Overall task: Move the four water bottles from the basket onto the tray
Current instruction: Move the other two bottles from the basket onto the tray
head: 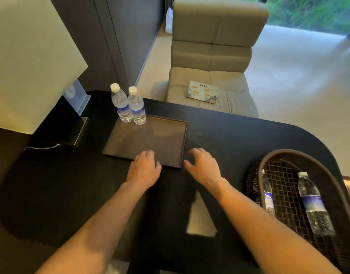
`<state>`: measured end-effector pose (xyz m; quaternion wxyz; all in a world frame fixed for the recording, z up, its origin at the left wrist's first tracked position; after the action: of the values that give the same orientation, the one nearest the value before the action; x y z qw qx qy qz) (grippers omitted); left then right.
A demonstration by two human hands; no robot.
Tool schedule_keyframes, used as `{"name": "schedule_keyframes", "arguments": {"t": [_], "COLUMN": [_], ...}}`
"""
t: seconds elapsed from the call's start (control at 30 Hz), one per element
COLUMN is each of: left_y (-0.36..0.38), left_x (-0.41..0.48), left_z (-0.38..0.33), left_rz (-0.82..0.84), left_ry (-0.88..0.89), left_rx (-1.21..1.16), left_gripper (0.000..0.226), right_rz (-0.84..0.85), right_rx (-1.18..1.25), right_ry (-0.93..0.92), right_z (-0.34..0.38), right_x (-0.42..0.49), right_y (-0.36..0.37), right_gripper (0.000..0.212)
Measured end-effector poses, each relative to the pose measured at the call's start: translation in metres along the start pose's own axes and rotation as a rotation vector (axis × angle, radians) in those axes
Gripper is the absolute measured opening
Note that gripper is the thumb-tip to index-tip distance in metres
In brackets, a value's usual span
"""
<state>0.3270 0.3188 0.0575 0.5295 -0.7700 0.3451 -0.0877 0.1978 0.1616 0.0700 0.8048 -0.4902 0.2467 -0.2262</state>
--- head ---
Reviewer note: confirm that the person's right forearm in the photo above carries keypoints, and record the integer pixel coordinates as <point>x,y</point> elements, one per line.
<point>266,236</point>

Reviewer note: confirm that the beige upholstered chair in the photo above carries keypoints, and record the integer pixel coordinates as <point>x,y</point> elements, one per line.
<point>212,54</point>

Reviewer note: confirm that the person's right hand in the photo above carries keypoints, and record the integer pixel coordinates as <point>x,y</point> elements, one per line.
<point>206,168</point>

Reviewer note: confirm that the person's left hand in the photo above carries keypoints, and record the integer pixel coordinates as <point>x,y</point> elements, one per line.
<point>143,171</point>

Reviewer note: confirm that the clear acrylic sign holder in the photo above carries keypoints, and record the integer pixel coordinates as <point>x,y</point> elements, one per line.
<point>78,97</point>

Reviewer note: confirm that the printed brochure card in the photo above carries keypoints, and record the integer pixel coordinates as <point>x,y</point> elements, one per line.
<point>202,92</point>

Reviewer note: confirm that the clear plastic water bottle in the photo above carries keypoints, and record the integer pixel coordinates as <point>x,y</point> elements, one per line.
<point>316,208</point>
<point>267,196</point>
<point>121,106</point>
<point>137,109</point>

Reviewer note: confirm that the cream lamp shade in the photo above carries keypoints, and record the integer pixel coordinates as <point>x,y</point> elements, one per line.
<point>32,59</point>

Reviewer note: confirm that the black table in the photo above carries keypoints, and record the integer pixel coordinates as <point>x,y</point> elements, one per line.
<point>235,134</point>

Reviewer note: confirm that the dark woven basket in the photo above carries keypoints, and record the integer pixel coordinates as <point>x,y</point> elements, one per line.
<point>286,179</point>

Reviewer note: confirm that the dark brown rectangular tray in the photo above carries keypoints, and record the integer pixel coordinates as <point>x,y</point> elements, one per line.
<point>152,139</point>

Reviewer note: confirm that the person's left forearm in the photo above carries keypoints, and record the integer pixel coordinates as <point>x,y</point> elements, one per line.
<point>100,231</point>

